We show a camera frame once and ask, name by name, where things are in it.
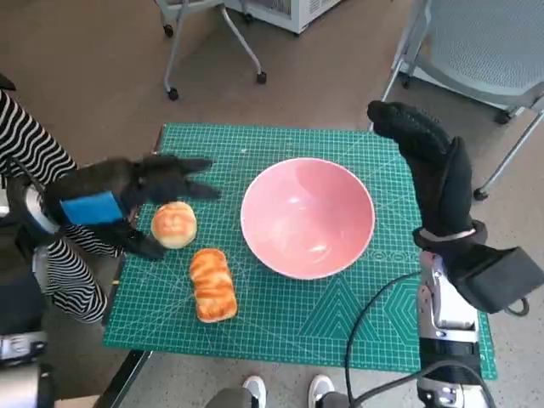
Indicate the grey mesh chair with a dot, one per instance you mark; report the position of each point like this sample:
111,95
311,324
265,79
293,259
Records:
480,38

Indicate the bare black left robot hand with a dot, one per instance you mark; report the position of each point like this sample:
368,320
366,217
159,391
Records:
89,208

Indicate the white cabinet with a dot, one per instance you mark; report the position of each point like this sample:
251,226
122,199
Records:
297,13

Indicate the grey chair frame with casters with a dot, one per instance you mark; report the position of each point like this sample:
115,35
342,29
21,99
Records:
170,59

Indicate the white shoe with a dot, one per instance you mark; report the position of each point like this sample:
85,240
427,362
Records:
321,387
254,389

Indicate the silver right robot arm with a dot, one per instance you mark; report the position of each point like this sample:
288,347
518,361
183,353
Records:
442,306

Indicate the orange striped toy bread loaf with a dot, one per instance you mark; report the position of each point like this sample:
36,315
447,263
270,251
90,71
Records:
212,285

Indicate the pink bowl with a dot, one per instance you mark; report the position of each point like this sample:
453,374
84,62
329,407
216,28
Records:
306,212

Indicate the dark grey leg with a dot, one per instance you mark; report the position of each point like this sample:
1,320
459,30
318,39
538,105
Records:
234,399
340,401

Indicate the green cutting mat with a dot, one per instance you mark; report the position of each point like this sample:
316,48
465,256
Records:
276,310

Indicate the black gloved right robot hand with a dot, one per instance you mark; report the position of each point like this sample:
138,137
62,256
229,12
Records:
442,187

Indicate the person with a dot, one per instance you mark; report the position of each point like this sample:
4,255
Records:
25,136

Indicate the round toy bread bun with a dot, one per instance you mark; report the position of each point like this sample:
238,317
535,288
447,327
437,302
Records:
174,225

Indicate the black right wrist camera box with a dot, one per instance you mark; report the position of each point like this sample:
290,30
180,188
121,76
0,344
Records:
497,280

